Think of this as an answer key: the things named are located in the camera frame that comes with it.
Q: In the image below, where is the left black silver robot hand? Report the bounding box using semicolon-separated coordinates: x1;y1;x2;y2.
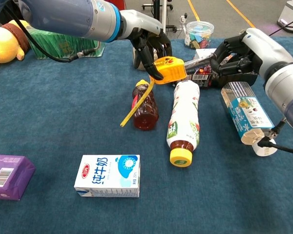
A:
121;9;173;80

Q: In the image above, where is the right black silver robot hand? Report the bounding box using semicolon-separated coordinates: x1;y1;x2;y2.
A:
211;28;293;79

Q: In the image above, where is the yellow tape measure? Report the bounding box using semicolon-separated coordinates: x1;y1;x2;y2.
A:
120;55;188;128

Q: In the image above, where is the thin black stand leg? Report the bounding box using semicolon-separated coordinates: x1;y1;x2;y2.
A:
270;18;293;37

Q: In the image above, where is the glass seed jar black lid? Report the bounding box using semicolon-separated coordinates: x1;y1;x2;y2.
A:
132;46;147;71

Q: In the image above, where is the white machine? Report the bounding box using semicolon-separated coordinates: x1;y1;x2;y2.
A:
276;0;293;34

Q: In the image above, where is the clear jar of colourful clips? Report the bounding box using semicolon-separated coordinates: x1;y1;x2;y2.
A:
184;20;215;49

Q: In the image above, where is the small white purple box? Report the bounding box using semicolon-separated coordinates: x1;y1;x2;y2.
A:
194;48;217;61

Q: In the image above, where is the clear bottle blue label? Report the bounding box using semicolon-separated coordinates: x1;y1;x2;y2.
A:
221;81;278;157

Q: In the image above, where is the clear box of green packets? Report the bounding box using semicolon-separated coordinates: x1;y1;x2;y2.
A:
26;26;105;59

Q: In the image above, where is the bear shaped honey bottle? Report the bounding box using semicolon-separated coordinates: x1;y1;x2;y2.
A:
132;79;160;131

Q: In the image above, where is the white floral bottle yellow cap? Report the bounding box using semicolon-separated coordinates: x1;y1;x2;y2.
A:
166;81;201;168

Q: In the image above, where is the blue table mat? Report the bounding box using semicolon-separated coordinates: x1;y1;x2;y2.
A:
0;36;293;234

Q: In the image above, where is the yellow plush toy brown scarf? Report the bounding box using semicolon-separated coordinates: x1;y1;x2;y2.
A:
0;19;31;64

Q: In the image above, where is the white blue milk carton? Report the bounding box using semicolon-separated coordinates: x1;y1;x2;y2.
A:
74;154;141;198

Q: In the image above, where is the purple carton box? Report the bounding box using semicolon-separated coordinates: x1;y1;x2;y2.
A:
0;154;36;201

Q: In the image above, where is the white upright post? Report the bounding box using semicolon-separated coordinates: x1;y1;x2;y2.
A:
161;0;167;28

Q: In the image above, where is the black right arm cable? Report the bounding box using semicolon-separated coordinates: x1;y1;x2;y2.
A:
257;118;293;156

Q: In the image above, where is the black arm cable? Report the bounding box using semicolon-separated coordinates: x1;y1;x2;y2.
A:
3;6;100;63
257;118;293;156

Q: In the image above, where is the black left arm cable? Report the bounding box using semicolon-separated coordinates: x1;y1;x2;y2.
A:
3;6;100;63

